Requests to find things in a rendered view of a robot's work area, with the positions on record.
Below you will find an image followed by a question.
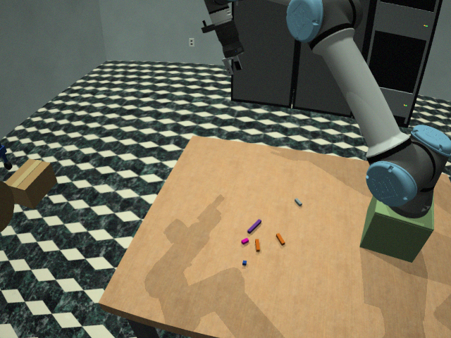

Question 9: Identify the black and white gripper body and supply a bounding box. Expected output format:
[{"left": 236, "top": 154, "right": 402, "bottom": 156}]
[{"left": 202, "top": 8, "right": 244, "bottom": 58}]

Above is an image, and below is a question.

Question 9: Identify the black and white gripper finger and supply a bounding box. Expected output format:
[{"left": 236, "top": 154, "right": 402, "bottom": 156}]
[
  {"left": 222, "top": 57, "right": 234, "bottom": 75},
  {"left": 233, "top": 54, "right": 242, "bottom": 70}
]

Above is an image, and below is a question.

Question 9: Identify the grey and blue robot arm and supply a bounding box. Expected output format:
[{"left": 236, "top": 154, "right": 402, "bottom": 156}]
[{"left": 267, "top": 0, "right": 451, "bottom": 218}]

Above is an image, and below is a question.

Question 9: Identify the purple rod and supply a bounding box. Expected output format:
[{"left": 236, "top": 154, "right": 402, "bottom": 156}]
[{"left": 247, "top": 219, "right": 261, "bottom": 234}]

